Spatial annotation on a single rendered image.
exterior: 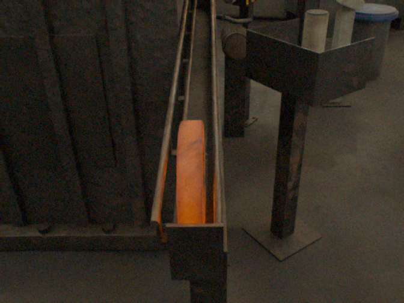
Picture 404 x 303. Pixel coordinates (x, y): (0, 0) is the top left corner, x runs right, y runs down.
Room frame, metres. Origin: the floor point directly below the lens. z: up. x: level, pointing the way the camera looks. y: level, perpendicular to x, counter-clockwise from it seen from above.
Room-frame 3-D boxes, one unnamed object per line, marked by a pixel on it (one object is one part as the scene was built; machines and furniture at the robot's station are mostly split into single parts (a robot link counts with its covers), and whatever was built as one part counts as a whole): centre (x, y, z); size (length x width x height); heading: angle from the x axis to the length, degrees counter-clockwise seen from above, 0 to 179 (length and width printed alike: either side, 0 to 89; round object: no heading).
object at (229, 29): (1.92, -0.17, 0.27); 0.22 x 0.13 x 0.53; 179
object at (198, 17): (1.61, -0.02, 0.66); 0.19 x 0.07 x 0.01; 179
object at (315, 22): (2.22, -0.61, 0.26); 0.12 x 0.12 x 0.52
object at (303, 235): (1.10, -0.29, 0.36); 0.26 x 0.20 x 0.72; 34
